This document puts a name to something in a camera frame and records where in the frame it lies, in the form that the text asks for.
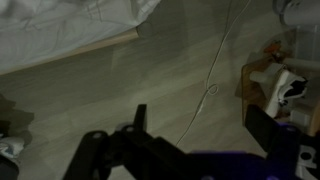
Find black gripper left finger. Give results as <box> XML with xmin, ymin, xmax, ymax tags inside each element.
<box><xmin>133</xmin><ymin>104</ymin><xmax>147</xmax><ymax>131</ymax></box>

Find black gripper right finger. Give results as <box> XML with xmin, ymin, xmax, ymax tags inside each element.
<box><xmin>245</xmin><ymin>105</ymin><xmax>281</xmax><ymax>154</ymax></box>

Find white duvet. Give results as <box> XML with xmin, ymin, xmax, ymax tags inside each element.
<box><xmin>0</xmin><ymin>0</ymin><xmax>161</xmax><ymax>73</ymax></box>

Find white sneaker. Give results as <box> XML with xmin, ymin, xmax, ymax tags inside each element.
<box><xmin>265</xmin><ymin>70</ymin><xmax>308</xmax><ymax>118</ymax></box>

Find white floor fan base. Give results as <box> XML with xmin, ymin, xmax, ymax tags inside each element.
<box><xmin>272</xmin><ymin>0</ymin><xmax>320</xmax><ymax>26</ymax></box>

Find white floor cable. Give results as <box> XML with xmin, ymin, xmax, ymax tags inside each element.
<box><xmin>174</xmin><ymin>0</ymin><xmax>253</xmax><ymax>148</ymax></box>

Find wooden bed frame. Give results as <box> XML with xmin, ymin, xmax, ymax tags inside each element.
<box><xmin>0</xmin><ymin>28</ymin><xmax>139</xmax><ymax>75</ymax></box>

